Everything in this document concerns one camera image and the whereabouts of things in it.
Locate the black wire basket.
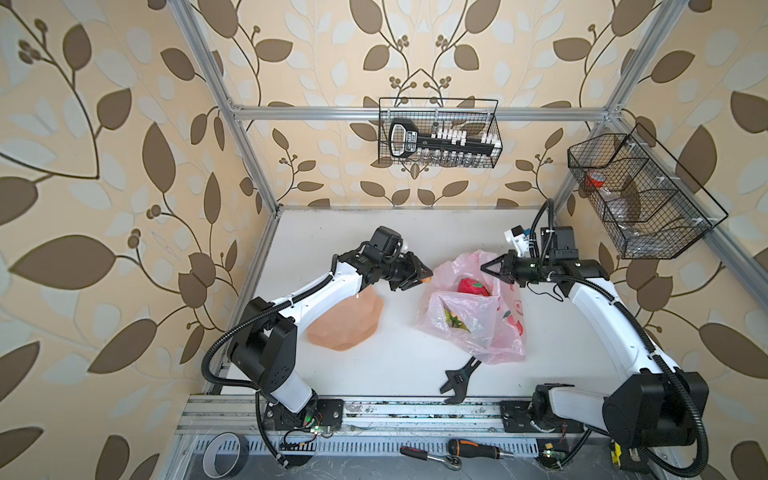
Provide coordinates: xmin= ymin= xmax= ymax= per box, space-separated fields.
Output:
xmin=377 ymin=96 xmax=503 ymax=169
xmin=567 ymin=124 xmax=728 ymax=260

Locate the orange black screwdriver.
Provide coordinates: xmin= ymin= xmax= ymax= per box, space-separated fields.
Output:
xmin=447 ymin=439 xmax=512 ymax=460

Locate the black tape roll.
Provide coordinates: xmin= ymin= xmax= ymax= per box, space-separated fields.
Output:
xmin=202 ymin=432 xmax=249 ymax=479

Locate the pink plastic bag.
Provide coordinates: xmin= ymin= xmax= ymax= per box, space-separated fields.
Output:
xmin=415 ymin=250 xmax=527 ymax=365

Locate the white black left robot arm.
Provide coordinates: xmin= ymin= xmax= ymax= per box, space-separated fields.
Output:
xmin=201 ymin=226 xmax=433 ymax=469

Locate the yellow black tape measure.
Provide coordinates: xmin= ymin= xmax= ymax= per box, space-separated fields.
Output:
xmin=609 ymin=441 xmax=631 ymax=470

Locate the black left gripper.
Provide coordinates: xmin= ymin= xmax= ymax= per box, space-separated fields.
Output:
xmin=378 ymin=251 xmax=435 ymax=290

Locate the red dragon fruit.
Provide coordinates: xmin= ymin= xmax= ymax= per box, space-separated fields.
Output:
xmin=457 ymin=278 xmax=491 ymax=297

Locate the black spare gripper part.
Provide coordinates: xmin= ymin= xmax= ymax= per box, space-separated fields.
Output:
xmin=440 ymin=356 xmax=482 ymax=405

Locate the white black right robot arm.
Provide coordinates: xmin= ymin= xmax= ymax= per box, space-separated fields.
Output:
xmin=481 ymin=198 xmax=710 ymax=478

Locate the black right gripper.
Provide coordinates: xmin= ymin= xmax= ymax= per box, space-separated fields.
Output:
xmin=481 ymin=250 xmax=553 ymax=287

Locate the peach fruit plate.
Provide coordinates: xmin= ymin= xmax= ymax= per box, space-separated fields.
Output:
xmin=306 ymin=286 xmax=384 ymax=351

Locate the black socket set holder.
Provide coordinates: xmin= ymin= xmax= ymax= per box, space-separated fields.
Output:
xmin=385 ymin=118 xmax=502 ymax=159

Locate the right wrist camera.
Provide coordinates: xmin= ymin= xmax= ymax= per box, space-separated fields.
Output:
xmin=504 ymin=225 xmax=539 ymax=258

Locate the black wire basket right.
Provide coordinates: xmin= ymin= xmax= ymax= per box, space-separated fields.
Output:
xmin=567 ymin=124 xmax=728 ymax=260

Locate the black wire basket centre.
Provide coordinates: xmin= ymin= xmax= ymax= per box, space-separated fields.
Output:
xmin=377 ymin=96 xmax=503 ymax=169

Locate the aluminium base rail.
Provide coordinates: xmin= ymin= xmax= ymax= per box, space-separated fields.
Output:
xmin=161 ymin=394 xmax=685 ymax=480

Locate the black ratchet wrench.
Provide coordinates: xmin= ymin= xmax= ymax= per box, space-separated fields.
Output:
xmin=399 ymin=446 xmax=462 ymax=471

